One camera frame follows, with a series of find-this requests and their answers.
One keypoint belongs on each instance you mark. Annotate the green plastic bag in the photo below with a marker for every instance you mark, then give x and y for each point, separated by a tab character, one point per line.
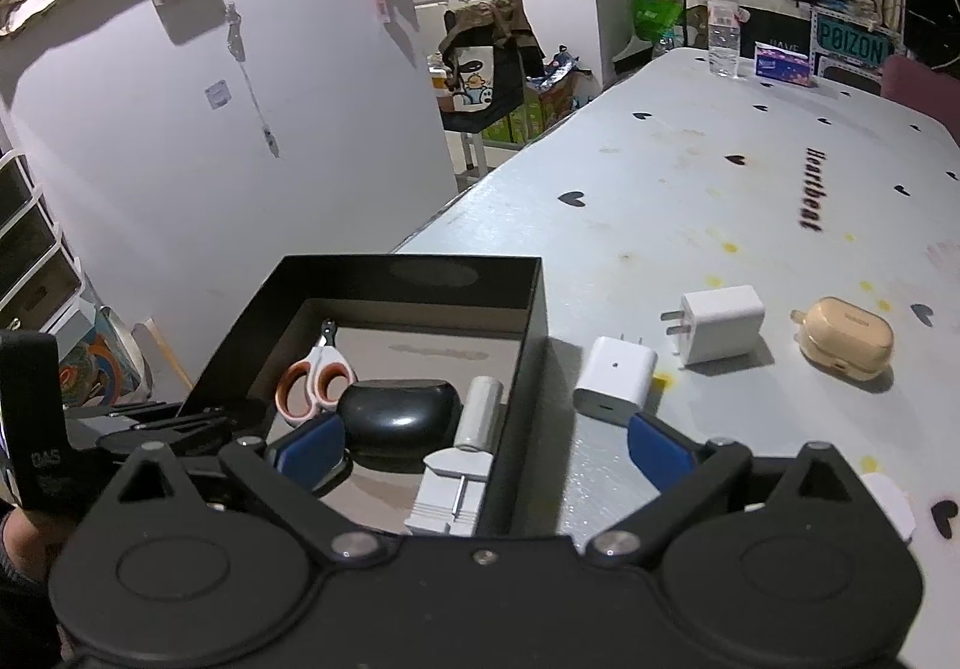
656	16

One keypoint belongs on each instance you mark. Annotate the colourful painted picture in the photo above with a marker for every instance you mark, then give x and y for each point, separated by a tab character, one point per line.
97	361

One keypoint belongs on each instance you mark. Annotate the orange white nail scissors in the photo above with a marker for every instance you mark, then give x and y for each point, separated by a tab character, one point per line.
315	376

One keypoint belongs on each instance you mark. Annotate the blue pink tissue pack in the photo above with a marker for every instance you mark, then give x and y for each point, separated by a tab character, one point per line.
784	65

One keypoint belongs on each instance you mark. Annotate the clear water bottle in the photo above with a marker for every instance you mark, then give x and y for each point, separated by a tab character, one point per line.
724	31

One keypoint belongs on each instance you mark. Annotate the white drawer unit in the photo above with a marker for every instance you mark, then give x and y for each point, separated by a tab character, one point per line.
34	241

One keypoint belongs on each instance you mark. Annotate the cartoon print tote bag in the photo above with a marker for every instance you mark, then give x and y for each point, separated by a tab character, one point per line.
480	84

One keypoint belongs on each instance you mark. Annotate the black oval case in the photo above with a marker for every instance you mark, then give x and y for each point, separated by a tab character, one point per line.
397	421

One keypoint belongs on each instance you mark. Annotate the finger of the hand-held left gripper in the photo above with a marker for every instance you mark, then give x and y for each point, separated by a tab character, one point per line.
127	414
187	435

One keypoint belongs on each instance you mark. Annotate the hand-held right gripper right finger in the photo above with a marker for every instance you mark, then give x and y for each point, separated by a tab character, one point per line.
660	451

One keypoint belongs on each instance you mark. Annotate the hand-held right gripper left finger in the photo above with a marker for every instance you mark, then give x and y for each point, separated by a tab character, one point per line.
311	451

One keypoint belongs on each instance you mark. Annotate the small white charger plug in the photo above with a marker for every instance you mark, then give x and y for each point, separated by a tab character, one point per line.
616	380

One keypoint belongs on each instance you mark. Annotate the teal POIZON box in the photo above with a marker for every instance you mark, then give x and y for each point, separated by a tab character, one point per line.
855	43

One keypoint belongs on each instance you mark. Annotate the black cardboard box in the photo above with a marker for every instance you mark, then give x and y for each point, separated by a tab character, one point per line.
420	286

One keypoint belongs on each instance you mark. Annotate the large white charger plug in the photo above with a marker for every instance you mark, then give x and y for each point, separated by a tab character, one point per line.
716	328

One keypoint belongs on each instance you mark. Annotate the white watch link remover tool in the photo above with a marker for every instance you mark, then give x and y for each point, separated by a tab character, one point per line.
457	481

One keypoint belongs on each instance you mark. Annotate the beige earbud case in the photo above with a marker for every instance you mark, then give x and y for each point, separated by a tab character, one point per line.
847	339

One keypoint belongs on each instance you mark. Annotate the pink chair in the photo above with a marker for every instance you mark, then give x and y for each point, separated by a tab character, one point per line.
926	95

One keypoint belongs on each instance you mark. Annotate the square wall hook plate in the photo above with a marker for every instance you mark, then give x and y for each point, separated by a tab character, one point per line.
219	95

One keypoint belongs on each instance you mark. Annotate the black side table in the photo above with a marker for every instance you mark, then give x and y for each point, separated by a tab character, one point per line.
480	144

